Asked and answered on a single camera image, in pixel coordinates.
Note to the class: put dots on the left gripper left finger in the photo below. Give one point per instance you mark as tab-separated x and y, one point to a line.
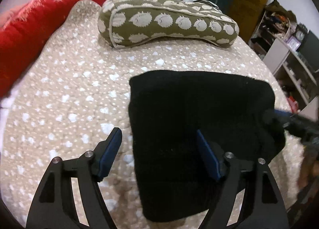
68	195

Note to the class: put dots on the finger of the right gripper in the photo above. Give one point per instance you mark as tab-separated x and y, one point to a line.
282	114

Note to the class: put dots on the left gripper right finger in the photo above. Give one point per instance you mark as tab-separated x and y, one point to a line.
263	205

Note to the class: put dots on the black pants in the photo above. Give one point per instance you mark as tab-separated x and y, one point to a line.
182	123

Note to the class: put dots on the white cluttered shelf unit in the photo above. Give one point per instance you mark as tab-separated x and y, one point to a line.
278	40

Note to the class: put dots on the beige dotted quilt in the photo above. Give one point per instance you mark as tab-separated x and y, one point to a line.
78	91

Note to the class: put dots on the red quilted blanket roll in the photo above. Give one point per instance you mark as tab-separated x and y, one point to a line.
23	41

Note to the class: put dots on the green hedgehog print pillow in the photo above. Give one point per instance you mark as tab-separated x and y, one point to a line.
128	23

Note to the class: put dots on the pink pillow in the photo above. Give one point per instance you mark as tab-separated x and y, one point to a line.
13	14

